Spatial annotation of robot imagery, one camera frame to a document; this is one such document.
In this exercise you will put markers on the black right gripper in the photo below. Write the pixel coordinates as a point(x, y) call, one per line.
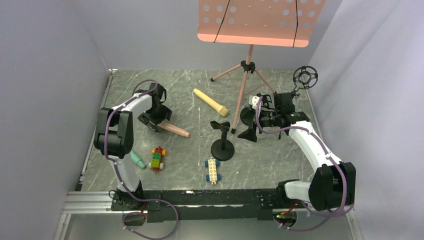
point(257, 117)

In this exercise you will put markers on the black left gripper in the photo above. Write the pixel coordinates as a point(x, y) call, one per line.
point(151, 120)

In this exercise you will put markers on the pink toy microphone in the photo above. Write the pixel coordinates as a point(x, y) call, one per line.
point(174, 129)

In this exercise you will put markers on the black round-base mic stand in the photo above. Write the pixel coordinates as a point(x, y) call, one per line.
point(222, 149)

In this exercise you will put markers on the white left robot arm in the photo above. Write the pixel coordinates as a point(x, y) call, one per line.
point(114, 134)

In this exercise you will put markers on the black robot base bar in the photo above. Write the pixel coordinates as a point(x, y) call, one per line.
point(204, 204)

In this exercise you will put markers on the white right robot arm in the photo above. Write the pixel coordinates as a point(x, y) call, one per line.
point(332, 187)

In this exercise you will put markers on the pink music stand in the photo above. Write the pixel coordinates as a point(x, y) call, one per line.
point(280, 23)

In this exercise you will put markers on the yellow toy microphone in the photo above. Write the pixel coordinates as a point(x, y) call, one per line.
point(219, 108)

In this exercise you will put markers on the colourful toy brick car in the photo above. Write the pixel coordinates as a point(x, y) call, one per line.
point(156, 162)

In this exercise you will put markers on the mint green toy microphone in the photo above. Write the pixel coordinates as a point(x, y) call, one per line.
point(137, 160)

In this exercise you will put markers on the white blue toy brick car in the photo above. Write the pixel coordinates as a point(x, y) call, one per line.
point(212, 166)

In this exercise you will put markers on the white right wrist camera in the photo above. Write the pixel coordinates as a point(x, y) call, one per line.
point(254, 101)

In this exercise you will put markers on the black shock mount stand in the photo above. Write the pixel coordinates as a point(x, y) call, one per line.
point(304, 78)

